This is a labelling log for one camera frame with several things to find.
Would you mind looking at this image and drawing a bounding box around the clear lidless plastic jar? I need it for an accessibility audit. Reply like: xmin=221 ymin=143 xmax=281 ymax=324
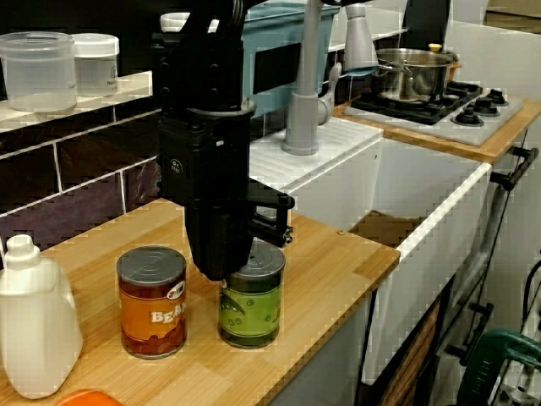
xmin=0 ymin=31 xmax=79 ymax=113

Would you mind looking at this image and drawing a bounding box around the grey toy faucet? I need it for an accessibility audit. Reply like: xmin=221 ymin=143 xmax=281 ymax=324
xmin=281 ymin=0 xmax=380 ymax=156

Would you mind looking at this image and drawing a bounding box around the black kitchen frame post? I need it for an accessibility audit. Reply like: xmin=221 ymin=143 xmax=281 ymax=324
xmin=401 ymin=0 xmax=452 ymax=52

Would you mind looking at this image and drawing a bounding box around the plain jar with white lid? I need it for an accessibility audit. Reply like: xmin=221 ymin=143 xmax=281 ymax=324
xmin=160 ymin=11 xmax=221 ymax=33

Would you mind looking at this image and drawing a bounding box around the labelled jar with white lid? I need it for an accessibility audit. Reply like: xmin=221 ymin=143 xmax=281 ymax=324
xmin=71 ymin=32 xmax=121 ymax=97

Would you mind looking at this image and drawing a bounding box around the black cable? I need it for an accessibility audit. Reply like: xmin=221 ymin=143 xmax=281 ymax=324
xmin=522 ymin=258 xmax=541 ymax=329

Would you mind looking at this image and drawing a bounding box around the white plastic detergent bottle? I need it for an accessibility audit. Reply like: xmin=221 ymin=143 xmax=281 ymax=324
xmin=0 ymin=234 xmax=85 ymax=401

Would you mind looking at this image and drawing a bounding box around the orange beans can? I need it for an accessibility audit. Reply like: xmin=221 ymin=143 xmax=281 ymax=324
xmin=116 ymin=245 xmax=188 ymax=359

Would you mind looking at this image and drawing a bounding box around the black stove knob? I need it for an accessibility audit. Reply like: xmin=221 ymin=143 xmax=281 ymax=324
xmin=450 ymin=106 xmax=485 ymax=128
xmin=467 ymin=96 xmax=503 ymax=118
xmin=485 ymin=87 xmax=511 ymax=107

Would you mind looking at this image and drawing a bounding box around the steel cooking pot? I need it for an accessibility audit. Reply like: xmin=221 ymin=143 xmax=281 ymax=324
xmin=370 ymin=46 xmax=461 ymax=103

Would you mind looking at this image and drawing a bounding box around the green peas can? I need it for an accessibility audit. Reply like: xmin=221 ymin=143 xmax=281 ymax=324
xmin=217 ymin=239 xmax=287 ymax=349

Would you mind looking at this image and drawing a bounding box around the black cabinet handle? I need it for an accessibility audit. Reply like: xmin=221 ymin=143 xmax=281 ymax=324
xmin=489 ymin=145 xmax=541 ymax=191
xmin=445 ymin=302 xmax=495 ymax=367

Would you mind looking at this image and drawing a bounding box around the orange salmon sushi toy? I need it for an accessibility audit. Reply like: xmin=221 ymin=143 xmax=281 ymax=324
xmin=53 ymin=388 xmax=124 ymax=406

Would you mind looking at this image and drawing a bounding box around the teal plastic bin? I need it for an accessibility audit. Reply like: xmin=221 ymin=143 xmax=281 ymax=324
xmin=241 ymin=2 xmax=342 ymax=127

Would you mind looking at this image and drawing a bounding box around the grey toy stove top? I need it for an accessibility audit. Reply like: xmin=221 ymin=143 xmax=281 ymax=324
xmin=342 ymin=79 xmax=526 ymax=149

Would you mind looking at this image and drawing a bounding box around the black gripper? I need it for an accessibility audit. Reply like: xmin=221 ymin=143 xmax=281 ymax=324
xmin=156 ymin=107 xmax=296 ymax=283

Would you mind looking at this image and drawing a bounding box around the green clamp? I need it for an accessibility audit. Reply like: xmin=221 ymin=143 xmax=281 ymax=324
xmin=458 ymin=329 xmax=541 ymax=406

